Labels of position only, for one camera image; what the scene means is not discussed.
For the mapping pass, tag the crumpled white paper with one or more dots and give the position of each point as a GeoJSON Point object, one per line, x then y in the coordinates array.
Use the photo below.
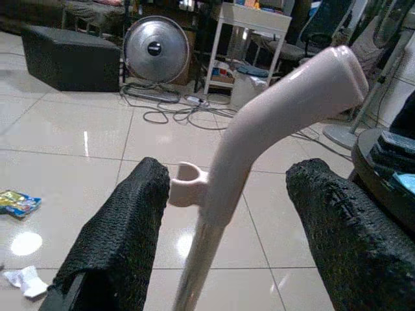
{"type": "Point", "coordinates": [27, 280]}

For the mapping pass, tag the dark office chair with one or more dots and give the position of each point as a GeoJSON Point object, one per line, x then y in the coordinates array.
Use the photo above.
{"type": "Point", "coordinates": [311, 35]}

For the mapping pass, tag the white power strip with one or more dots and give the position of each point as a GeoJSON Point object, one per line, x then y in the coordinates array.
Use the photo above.
{"type": "Point", "coordinates": [196, 100]}

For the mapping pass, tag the round silver floor fan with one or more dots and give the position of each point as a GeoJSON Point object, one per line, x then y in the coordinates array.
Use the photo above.
{"type": "Point", "coordinates": [155, 48]}

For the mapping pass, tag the black box speaker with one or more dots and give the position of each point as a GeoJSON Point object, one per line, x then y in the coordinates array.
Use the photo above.
{"type": "Point", "coordinates": [71, 60]}

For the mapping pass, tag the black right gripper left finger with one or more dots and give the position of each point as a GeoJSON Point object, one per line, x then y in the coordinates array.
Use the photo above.
{"type": "Point", "coordinates": [123, 233]}

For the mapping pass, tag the black round container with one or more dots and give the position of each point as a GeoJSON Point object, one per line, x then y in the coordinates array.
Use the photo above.
{"type": "Point", "coordinates": [386, 168]}

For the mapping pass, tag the white bin with blue lid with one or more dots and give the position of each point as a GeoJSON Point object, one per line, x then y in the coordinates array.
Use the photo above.
{"type": "Point", "coordinates": [248, 85]}

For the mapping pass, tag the yellow blue snack wrapper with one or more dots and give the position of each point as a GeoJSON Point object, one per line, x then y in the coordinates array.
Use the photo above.
{"type": "Point", "coordinates": [17, 202]}

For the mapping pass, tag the white shelf table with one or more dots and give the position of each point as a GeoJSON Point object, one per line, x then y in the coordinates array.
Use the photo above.
{"type": "Point", "coordinates": [253, 17]}

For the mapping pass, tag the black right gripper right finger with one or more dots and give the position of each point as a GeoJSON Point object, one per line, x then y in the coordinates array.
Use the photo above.
{"type": "Point", "coordinates": [350, 246]}

